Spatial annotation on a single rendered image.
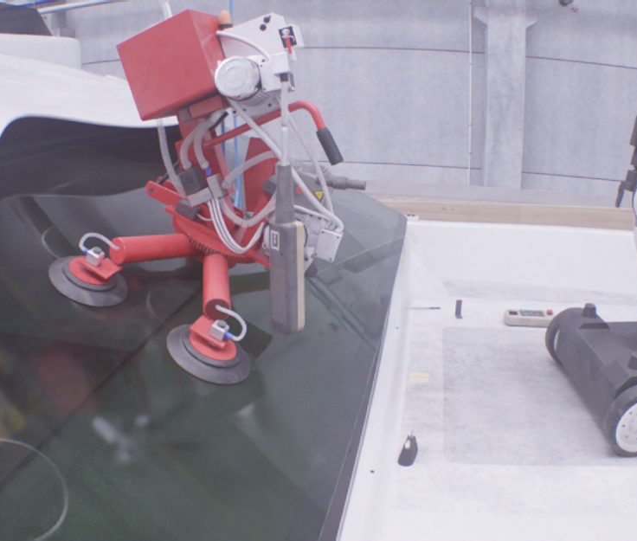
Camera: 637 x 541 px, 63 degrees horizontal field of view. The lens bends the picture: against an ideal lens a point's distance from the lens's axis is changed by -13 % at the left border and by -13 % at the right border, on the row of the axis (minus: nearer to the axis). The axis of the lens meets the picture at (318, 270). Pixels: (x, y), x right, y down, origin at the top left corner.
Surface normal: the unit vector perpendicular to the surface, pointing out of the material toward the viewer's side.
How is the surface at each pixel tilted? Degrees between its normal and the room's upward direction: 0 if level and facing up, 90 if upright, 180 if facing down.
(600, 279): 90
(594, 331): 0
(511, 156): 90
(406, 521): 3
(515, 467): 0
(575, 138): 90
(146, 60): 90
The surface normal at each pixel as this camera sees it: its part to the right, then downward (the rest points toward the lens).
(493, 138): -0.18, 0.31
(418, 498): 0.00, -0.95
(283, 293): -0.73, 0.22
